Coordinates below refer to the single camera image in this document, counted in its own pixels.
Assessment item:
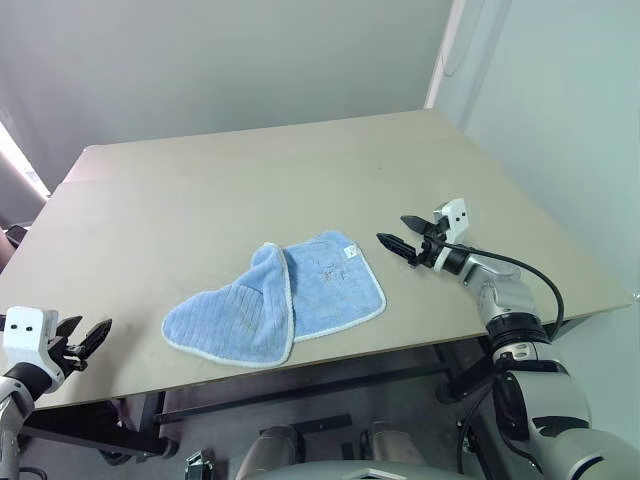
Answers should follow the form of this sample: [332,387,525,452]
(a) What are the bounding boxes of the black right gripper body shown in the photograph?
[408,221,449,272]

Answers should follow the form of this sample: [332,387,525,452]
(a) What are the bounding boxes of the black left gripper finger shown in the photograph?
[78,317,114,360]
[57,315,85,341]

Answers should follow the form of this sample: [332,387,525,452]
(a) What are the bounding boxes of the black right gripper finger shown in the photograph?
[375,231,418,263]
[400,214,436,236]

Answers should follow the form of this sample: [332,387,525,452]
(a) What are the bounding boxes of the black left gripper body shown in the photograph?
[48,333,90,376]

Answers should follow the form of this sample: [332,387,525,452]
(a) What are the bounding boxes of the light blue towel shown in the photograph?
[161,229,389,370]

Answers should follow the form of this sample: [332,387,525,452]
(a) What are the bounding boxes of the grey rounded robot leg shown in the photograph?
[233,424,304,480]
[370,420,429,469]

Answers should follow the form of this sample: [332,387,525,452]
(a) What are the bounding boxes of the silver robot torso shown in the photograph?
[259,458,464,480]

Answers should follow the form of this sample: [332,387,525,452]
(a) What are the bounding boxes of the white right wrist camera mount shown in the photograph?
[430,197,473,274]

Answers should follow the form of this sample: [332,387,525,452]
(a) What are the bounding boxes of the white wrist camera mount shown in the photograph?
[430,197,473,274]
[0,305,65,396]

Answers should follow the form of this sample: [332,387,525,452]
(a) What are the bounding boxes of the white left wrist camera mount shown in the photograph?
[0,305,65,396]

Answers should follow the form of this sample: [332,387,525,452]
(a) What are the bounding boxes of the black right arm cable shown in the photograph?
[423,241,567,346]

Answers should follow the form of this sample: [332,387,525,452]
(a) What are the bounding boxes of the silver metal caster bracket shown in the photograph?
[185,448,217,480]

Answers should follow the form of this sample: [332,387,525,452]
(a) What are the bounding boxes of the white door frame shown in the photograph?
[423,0,489,114]

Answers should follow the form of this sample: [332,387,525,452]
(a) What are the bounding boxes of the black metal table frame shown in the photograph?
[19,313,594,464]

